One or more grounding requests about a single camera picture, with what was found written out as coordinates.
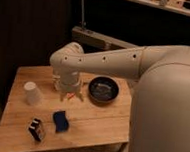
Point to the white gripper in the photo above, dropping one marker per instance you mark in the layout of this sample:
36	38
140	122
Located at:
66	83

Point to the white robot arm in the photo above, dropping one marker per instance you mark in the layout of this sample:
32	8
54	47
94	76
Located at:
160	105

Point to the black standing eraser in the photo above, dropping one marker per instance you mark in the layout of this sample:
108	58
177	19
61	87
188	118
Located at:
36	129

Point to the red pen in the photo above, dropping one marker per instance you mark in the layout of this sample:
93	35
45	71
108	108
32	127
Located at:
70	96

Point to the blue sponge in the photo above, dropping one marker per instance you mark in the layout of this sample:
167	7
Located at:
60	120

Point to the black round bowl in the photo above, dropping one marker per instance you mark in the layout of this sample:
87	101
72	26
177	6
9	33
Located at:
103	90

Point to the white paper cup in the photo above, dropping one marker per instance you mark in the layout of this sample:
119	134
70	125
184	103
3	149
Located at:
32	92

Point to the wooden table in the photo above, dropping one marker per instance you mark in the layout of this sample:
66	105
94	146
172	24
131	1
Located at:
89	124

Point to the wooden beam with pole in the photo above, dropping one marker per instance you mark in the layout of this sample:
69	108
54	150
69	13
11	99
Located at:
82	35

